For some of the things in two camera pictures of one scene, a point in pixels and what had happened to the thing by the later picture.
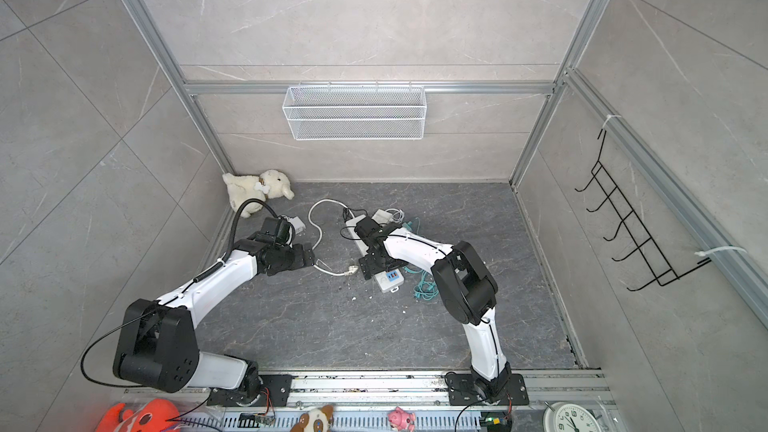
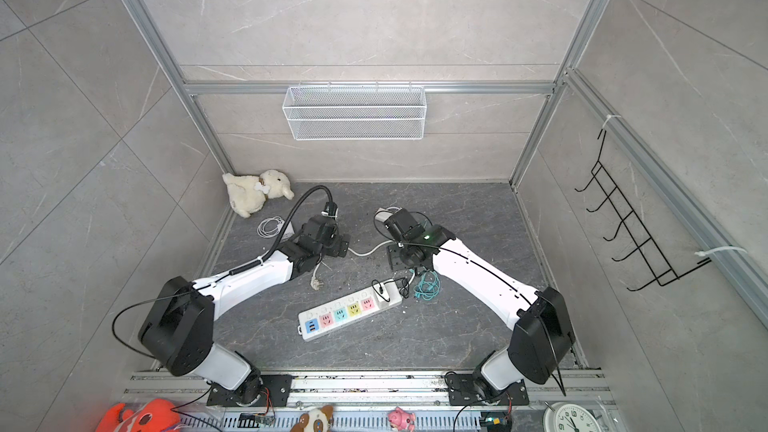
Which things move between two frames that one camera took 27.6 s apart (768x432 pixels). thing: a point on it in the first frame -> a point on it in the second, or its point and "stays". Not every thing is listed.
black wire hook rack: (632, 222) stays
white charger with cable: (389, 216) stays
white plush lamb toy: (269, 185) stays
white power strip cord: (351, 270) -> (317, 284)
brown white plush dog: (317, 420) stays
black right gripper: (370, 269) -> (394, 254)
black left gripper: (301, 260) -> (338, 245)
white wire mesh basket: (355, 113) stays
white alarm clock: (570, 417) stays
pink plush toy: (402, 421) stays
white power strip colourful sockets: (387, 281) -> (343, 311)
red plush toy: (154, 415) stays
